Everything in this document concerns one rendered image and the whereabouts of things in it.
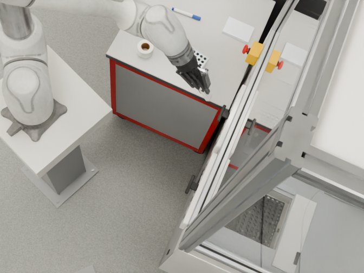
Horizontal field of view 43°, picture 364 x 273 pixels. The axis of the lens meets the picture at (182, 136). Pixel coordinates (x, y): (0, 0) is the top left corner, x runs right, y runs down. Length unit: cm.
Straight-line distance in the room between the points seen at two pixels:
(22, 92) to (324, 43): 112
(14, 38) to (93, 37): 135
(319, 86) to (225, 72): 141
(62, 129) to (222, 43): 81
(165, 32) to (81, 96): 57
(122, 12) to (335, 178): 106
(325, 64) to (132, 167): 204
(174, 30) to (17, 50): 56
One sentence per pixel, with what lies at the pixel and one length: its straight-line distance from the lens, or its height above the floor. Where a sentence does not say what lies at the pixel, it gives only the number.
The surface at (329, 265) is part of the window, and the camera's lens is 111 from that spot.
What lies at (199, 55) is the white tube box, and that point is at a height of 80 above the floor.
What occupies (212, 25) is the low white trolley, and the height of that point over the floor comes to 76.
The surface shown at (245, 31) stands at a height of 78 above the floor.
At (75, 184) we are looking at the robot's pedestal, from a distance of 262.
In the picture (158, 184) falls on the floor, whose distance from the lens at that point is 263.
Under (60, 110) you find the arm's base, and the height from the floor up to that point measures 85.
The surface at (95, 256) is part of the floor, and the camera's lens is 256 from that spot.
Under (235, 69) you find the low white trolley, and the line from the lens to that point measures 209.
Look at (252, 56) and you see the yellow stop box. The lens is 197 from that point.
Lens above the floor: 254
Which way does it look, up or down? 69 degrees down
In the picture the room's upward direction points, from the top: 21 degrees clockwise
